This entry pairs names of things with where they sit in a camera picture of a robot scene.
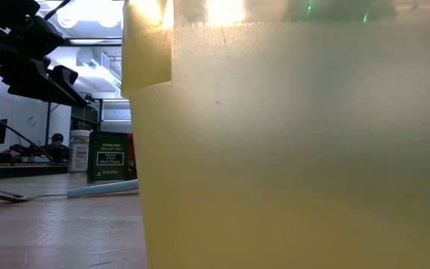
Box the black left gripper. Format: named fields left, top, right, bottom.
left=0, top=22, right=89, bottom=108

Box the white-lid glass spice jar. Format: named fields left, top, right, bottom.
left=68, top=129, right=92, bottom=174

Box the green black pepper tin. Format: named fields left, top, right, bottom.
left=87, top=131, right=130, bottom=183

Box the black pole stand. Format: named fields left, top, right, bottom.
left=45, top=102, right=52, bottom=146

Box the person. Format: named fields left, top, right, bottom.
left=41, top=133, right=71, bottom=164

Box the yellow plastic bin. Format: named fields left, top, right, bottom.
left=120, top=0, right=430, bottom=269

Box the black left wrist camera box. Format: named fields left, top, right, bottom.
left=24, top=15, right=66, bottom=57

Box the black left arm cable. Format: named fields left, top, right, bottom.
left=0, top=106, right=54, bottom=164

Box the light-blue-handled silver utensil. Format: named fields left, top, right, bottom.
left=0, top=174, right=140, bottom=203

